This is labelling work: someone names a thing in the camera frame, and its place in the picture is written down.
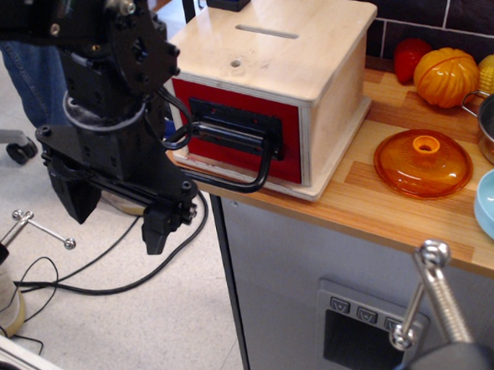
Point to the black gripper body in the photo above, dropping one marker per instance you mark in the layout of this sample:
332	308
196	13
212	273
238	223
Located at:
122	156

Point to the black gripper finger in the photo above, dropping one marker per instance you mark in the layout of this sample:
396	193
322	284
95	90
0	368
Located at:
77	195
158	222

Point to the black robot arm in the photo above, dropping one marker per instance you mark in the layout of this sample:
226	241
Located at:
116	61

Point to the red drawer front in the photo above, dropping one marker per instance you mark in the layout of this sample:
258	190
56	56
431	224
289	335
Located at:
288	168

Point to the wooden box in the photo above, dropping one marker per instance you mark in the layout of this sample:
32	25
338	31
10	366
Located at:
300	61

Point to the metal clamp screw left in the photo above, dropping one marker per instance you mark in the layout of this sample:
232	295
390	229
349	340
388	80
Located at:
22	219

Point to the metal clamp screw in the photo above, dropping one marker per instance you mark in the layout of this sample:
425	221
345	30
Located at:
22	219
460	352

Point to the office chair caster base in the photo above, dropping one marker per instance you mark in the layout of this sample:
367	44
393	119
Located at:
18	146

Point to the person leg in jeans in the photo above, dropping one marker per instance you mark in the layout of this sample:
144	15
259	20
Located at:
37	74

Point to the beige shoe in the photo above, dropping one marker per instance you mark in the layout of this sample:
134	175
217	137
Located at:
12	306

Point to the grey toy kitchen cabinet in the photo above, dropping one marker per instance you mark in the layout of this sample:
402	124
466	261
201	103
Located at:
309	298

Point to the orange transparent pot lid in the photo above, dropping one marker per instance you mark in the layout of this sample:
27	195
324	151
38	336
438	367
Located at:
423	164

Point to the metal clamp screw right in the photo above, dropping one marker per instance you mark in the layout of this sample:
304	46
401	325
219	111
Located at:
460	352

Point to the red toy pepper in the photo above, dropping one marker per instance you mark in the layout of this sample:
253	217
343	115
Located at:
407	55

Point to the orange toy pumpkin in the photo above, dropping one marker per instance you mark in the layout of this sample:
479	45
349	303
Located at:
443	77

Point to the yellow toy corn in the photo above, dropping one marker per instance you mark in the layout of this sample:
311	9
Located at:
486	72

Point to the black metal drawer handle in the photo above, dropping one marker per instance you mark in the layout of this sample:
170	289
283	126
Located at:
239	130

